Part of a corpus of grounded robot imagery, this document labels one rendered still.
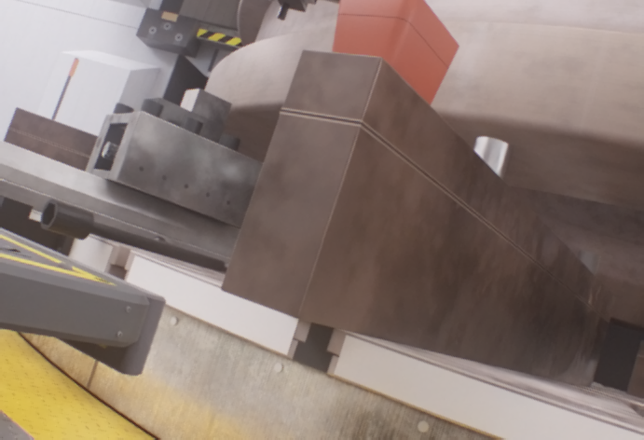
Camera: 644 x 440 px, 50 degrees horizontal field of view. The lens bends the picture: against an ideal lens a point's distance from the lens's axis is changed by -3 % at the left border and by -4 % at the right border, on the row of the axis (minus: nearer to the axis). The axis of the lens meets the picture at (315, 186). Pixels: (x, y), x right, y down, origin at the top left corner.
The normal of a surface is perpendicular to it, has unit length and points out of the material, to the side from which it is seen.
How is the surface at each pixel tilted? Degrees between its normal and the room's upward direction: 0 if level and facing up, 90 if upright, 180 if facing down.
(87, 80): 90
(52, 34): 90
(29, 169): 72
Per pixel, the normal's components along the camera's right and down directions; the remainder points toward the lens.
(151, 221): 0.55, 0.06
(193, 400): -0.57, -0.30
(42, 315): 0.81, 0.19
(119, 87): -0.18, -0.20
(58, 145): 0.21, -0.07
